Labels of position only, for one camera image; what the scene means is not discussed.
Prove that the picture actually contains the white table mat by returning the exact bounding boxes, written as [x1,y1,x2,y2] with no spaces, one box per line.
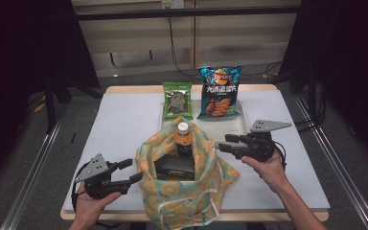
[61,89,331,214]

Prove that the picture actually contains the right hand-held gripper cable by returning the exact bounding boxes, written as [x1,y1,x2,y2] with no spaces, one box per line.
[272,141,288,171]

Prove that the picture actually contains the person's right hand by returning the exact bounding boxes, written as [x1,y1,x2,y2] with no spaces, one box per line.
[241,149,290,195]

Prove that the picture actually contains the white plastic tray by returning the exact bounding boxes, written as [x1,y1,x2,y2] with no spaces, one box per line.
[159,99,251,150]

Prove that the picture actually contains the black stand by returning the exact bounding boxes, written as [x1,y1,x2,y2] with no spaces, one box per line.
[42,76,104,133]

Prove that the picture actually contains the black horizontal bar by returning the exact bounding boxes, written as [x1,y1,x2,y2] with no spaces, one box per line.
[75,5,303,22]

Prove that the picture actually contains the wooden table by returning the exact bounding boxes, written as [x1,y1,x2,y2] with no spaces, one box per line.
[59,83,330,223]

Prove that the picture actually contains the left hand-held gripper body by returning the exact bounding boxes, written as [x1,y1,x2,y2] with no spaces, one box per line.
[74,152,130,201]

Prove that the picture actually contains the wall outlet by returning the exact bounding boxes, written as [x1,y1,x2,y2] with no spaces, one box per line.
[161,0,185,10]

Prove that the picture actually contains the black curtain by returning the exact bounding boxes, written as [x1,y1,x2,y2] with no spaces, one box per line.
[0,0,101,193]
[276,0,368,167]

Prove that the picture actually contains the green snack packet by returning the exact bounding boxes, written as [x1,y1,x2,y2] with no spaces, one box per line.
[161,81,195,121]

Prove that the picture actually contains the black floor cables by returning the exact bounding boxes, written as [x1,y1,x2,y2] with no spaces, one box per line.
[295,92,327,133]

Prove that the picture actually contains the orange drink bottle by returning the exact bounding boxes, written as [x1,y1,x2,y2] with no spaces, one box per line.
[172,122,195,157]

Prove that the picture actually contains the metal floor rail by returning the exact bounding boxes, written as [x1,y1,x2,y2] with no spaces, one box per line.
[293,94,368,230]
[0,104,70,230]

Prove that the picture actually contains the black hanging cable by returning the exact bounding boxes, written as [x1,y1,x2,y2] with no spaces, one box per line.
[167,16,284,84]

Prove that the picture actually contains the orange print fabric bag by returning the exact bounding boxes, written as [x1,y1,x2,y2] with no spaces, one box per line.
[135,116,242,230]

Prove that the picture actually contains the person's left hand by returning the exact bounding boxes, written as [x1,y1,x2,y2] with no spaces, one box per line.
[70,182,123,230]

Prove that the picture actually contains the blue chips bag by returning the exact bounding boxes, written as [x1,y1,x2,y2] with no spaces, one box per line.
[196,65,243,120]

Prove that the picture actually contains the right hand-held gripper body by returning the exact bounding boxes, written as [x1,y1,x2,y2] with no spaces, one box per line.
[233,119,292,162]

